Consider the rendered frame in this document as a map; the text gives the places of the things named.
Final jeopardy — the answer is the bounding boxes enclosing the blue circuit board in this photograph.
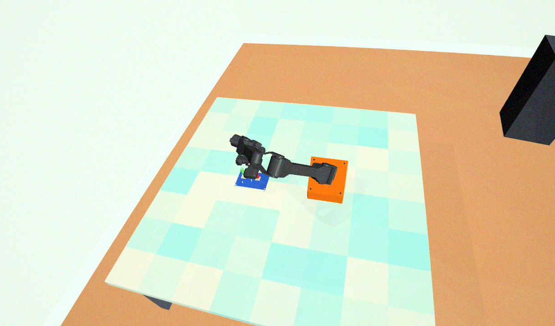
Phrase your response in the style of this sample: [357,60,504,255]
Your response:
[235,168,269,191]

